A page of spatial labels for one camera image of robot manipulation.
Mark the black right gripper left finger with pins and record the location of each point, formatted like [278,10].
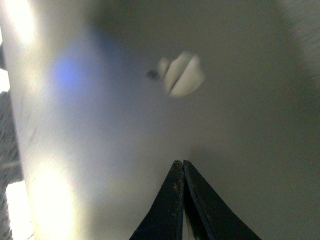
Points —
[164,220]

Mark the grey laptop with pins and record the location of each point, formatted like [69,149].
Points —
[106,94]

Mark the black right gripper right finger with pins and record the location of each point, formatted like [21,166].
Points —
[208,217]

